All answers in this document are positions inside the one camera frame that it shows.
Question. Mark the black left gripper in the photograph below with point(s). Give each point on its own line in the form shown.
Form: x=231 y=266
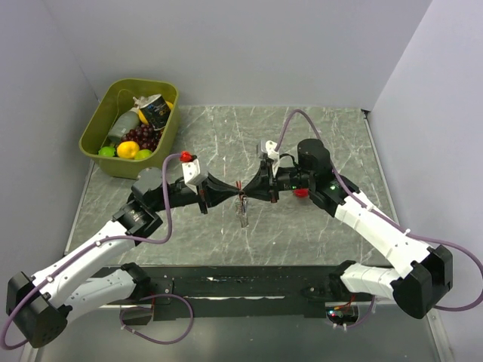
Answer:
x=218 y=191

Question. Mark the red dragon fruit toy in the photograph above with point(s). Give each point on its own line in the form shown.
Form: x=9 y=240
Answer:
x=301 y=193

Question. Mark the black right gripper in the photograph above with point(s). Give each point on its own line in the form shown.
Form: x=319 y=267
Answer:
x=264 y=185

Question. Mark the green lime right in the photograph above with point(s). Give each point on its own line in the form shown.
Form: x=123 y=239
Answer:
x=142 y=154

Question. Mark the dark red grape bunch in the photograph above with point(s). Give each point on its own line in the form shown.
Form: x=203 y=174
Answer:
x=144 y=136

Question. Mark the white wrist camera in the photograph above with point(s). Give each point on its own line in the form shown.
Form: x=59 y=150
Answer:
x=194 y=170
x=268 y=150

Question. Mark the olive green plastic bin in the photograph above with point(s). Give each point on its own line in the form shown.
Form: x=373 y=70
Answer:
x=118 y=99

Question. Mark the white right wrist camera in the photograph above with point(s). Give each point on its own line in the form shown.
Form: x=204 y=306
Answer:
x=268 y=150

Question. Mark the grey plastic bottle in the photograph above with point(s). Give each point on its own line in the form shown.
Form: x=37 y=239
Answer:
x=125 y=123

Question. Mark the green lime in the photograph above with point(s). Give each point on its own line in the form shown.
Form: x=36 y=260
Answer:
x=107 y=151
x=142 y=154

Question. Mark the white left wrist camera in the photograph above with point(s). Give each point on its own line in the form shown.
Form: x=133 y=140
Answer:
x=194 y=170

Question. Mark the black crumpled paper cup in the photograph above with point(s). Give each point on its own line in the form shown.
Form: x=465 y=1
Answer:
x=154 y=109

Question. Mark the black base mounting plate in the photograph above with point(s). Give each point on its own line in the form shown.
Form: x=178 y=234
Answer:
x=232 y=291

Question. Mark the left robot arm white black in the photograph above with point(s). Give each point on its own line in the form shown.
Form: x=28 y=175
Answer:
x=42 y=305

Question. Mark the green lime left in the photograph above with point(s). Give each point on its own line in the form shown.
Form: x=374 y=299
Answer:
x=107 y=151

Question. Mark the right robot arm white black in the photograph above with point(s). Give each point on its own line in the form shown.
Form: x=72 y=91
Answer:
x=418 y=276

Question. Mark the yellow lemon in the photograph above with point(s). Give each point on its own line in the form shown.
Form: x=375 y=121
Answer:
x=127 y=149

